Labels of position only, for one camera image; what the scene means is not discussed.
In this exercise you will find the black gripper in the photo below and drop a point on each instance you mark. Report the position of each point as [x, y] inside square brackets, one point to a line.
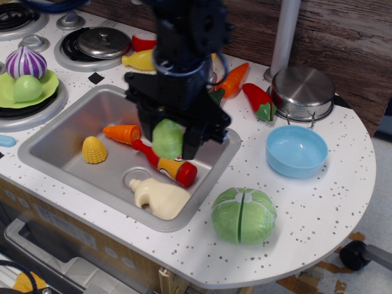
[182, 98]

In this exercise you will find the light green toy broccoli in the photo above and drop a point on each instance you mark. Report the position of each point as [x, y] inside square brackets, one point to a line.
[168, 139]

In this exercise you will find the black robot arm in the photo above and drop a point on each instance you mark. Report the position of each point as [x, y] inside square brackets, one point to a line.
[188, 32]

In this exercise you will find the light blue plastic bowl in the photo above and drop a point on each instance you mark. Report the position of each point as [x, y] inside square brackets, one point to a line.
[295, 151]

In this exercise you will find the orange carrot piece in sink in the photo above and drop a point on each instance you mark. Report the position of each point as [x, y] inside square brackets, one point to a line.
[123, 133]

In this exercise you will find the red toy ketchup bottle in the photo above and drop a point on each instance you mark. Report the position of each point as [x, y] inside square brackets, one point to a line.
[181, 171]

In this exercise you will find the silver toy faucet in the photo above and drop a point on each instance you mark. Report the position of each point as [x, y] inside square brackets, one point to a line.
[210, 67]

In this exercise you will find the orange toy carrot on counter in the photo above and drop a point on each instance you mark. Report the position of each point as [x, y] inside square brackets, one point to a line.
[230, 85]

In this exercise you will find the yellow toy mustard bottle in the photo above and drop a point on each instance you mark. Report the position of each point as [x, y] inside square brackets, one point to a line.
[141, 60]

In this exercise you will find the cream toy bottle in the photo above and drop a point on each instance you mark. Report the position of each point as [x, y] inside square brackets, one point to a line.
[165, 200]

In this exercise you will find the silver toy sink basin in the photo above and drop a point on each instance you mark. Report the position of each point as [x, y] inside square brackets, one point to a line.
[56, 150]

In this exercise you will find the yellow toy corn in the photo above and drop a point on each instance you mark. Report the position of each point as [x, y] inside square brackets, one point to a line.
[93, 150]

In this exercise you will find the red white toy cheese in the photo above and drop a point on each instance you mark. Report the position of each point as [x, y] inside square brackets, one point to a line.
[144, 41]

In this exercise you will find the black tape square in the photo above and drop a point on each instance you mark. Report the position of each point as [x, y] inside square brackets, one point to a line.
[95, 78]

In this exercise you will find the red toy chili pepper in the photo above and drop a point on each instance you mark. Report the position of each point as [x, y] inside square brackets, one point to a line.
[261, 103]

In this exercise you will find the green toy cabbage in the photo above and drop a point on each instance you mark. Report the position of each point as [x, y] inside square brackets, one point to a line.
[243, 216]

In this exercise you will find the silver pot lid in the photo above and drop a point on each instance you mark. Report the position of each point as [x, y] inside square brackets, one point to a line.
[103, 43]

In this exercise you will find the black coil burner middle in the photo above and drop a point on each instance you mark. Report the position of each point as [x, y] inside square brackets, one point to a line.
[70, 57]

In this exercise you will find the silver metal pot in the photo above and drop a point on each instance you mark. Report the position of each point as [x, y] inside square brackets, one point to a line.
[302, 95]

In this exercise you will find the grey stove knob upper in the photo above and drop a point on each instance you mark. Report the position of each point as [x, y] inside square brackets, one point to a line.
[70, 21]

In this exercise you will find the grey stove knob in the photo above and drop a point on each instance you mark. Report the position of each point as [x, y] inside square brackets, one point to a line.
[70, 21]
[35, 42]

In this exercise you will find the green toy lettuce leaf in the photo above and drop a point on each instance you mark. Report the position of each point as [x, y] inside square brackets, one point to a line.
[49, 83]

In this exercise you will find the light green toy pear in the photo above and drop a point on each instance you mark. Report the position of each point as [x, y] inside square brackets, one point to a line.
[27, 88]

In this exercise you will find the grey metal pole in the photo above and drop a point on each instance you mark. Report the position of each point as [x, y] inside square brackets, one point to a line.
[288, 18]

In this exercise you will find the grey stove knob lower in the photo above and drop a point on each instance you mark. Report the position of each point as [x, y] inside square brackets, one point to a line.
[35, 42]

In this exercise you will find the purple white toy onion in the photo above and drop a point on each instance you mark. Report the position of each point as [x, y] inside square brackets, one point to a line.
[25, 61]

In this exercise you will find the blue toy piece at edge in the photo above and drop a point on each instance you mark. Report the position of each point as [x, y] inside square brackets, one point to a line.
[7, 141]

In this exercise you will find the black coil burner top left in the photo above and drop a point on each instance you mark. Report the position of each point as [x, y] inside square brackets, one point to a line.
[19, 21]

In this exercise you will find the black caster wheel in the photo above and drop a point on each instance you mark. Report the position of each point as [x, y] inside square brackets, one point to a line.
[351, 255]

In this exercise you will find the grey oven door handle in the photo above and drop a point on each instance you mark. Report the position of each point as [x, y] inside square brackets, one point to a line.
[73, 276]

